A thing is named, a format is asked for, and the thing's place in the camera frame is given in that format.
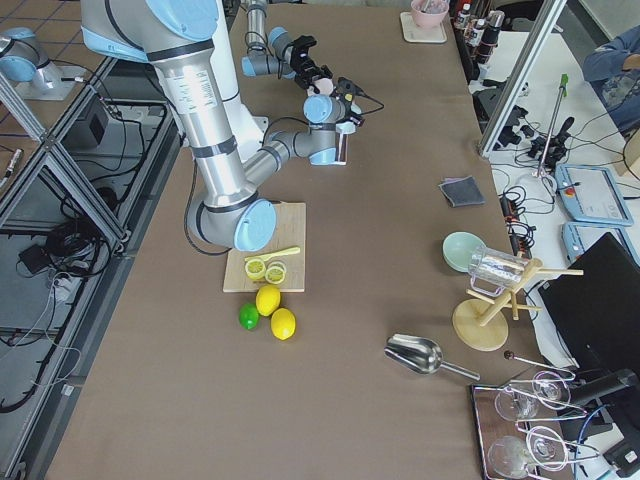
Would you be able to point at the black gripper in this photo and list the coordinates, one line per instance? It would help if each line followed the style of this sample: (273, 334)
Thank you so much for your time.
(342, 148)
(301, 60)

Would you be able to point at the pink plastic cup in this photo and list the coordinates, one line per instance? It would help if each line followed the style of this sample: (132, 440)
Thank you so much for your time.
(322, 86)

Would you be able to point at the clear glass pitcher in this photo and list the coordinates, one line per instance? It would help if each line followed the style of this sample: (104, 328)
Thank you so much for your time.
(493, 271)

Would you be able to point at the yellow plastic knife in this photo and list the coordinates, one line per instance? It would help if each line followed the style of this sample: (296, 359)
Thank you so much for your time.
(279, 253)

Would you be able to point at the mint green bowl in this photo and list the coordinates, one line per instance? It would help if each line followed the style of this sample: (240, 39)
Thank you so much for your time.
(458, 247)

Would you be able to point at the metal scoop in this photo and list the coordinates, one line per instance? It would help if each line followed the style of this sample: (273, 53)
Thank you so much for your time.
(422, 355)

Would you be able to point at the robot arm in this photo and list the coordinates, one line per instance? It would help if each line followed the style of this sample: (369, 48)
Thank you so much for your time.
(277, 53)
(187, 43)

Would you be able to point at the seated person blue clothes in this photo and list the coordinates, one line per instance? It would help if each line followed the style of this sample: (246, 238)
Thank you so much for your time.
(612, 69)

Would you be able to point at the metal rod green tip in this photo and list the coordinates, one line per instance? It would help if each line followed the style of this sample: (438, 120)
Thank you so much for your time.
(562, 93)

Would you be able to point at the white camera pillar base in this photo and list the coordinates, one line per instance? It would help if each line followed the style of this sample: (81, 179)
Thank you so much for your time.
(243, 125)

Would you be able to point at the green lime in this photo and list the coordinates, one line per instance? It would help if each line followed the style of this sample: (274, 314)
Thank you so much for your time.
(249, 316)

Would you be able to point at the pink bowl with ice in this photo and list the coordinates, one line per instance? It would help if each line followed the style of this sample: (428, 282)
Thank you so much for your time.
(429, 13)

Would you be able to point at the dark grey folded cloth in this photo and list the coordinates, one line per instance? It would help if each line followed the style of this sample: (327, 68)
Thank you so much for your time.
(461, 191)

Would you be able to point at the whole yellow lemon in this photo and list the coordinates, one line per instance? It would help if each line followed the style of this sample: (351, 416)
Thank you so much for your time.
(267, 300)
(283, 324)

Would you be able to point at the blue teach pendant tablet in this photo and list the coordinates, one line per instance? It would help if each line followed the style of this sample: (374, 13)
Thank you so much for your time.
(578, 237)
(590, 194)

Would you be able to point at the wooden mug tree stand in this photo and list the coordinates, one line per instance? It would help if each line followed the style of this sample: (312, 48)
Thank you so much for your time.
(480, 323)

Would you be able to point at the wooden cutting board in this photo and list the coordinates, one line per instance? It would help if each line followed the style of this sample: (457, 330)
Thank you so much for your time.
(290, 232)

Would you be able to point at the lemon slice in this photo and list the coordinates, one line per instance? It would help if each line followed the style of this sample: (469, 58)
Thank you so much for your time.
(275, 273)
(255, 269)

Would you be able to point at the aluminium frame post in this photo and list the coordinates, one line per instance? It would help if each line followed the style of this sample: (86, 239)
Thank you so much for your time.
(543, 26)

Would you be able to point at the wine glass rack tray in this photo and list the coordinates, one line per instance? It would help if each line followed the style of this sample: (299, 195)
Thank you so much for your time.
(518, 426)

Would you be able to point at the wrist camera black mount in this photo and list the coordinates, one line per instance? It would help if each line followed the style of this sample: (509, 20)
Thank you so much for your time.
(300, 46)
(347, 89)

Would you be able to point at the cream plastic tray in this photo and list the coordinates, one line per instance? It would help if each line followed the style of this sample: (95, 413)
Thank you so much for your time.
(423, 28)

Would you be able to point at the white cup holder rack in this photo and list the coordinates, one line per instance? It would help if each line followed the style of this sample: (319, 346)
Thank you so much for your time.
(341, 149)

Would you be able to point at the black laptop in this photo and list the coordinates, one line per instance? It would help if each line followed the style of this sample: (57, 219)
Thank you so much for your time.
(597, 313)

